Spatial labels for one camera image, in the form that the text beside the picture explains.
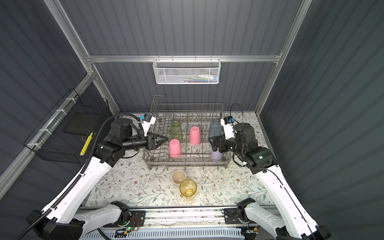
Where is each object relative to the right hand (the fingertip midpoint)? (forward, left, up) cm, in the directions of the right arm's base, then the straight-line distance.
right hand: (218, 138), depth 69 cm
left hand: (-1, +23, +2) cm, 24 cm away
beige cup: (-7, +21, -27) cm, 35 cm away
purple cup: (+1, -1, -20) cm, 20 cm away
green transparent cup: (+20, +24, -20) cm, 37 cm away
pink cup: (+5, +23, -17) cm, 29 cm away
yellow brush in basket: (-2, +62, -1) cm, 62 cm away
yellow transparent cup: (-16, +15, -20) cm, 29 cm away
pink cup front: (+15, +11, -18) cm, 26 cm away
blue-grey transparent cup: (+16, -1, -14) cm, 22 cm away
